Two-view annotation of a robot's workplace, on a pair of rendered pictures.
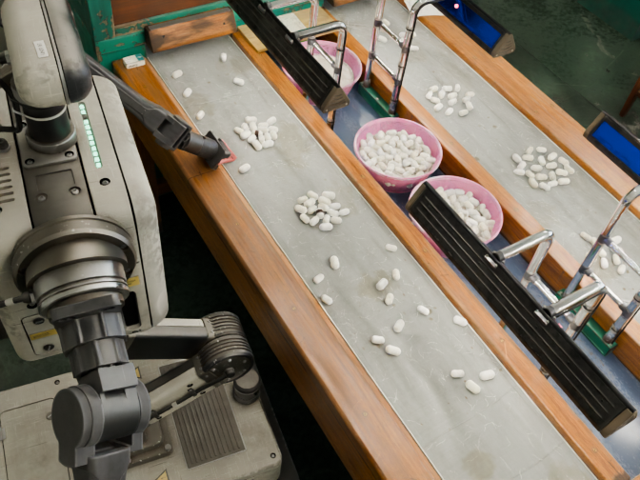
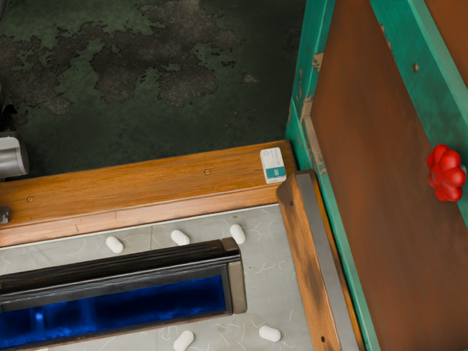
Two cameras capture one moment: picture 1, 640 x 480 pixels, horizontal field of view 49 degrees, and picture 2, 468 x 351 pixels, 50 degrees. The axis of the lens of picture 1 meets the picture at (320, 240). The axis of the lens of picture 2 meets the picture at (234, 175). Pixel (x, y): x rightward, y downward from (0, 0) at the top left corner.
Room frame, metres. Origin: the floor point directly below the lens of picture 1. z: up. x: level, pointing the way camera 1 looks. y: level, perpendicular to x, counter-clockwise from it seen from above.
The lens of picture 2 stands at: (1.95, 0.24, 1.57)
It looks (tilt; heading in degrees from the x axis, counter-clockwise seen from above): 62 degrees down; 118
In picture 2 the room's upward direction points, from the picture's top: straight up
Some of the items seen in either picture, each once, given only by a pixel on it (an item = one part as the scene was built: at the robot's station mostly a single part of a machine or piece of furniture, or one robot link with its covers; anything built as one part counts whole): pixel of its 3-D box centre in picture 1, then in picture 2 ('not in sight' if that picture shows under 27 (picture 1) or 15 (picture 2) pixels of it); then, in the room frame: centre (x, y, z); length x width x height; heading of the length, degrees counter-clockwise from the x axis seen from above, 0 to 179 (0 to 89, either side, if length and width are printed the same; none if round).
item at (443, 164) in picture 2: not in sight; (449, 173); (2.01, 0.47, 1.24); 0.04 x 0.02 x 0.04; 128
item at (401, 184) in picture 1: (395, 158); not in sight; (1.59, -0.19, 0.72); 0.27 x 0.27 x 0.10
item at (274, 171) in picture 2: (133, 61); (273, 165); (1.80, 0.67, 0.78); 0.06 x 0.04 x 0.02; 128
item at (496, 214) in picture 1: (451, 220); not in sight; (1.37, -0.36, 0.72); 0.27 x 0.27 x 0.10
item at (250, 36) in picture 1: (290, 28); not in sight; (2.11, 0.21, 0.77); 0.33 x 0.15 x 0.01; 128
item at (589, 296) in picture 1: (516, 328); not in sight; (0.91, -0.46, 0.90); 0.20 x 0.19 x 0.45; 38
